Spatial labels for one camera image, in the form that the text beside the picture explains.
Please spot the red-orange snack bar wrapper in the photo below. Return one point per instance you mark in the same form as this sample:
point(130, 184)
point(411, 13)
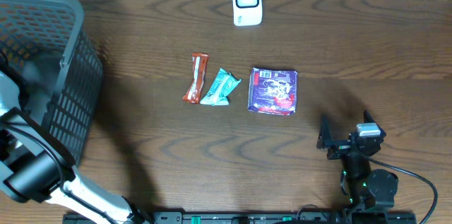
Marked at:
point(193, 94)

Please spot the purple sanitary pad pack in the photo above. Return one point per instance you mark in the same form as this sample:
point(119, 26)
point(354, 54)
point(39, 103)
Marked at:
point(272, 92)

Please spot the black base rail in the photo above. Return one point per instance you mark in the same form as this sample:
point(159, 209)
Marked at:
point(269, 218)

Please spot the teal snack packet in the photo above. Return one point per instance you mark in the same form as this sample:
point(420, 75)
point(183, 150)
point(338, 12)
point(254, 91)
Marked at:
point(222, 86)

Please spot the grey plastic shopping basket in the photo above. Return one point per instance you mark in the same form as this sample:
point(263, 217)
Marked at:
point(44, 44)

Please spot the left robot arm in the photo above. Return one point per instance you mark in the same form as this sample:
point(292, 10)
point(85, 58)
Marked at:
point(37, 167)

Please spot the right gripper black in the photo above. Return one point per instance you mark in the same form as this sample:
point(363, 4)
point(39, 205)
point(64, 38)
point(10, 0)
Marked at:
point(325, 138)

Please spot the white barcode scanner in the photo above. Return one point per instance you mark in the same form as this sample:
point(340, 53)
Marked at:
point(247, 12)

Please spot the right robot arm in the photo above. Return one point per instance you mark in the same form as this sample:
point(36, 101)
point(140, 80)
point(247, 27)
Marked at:
point(371, 191)

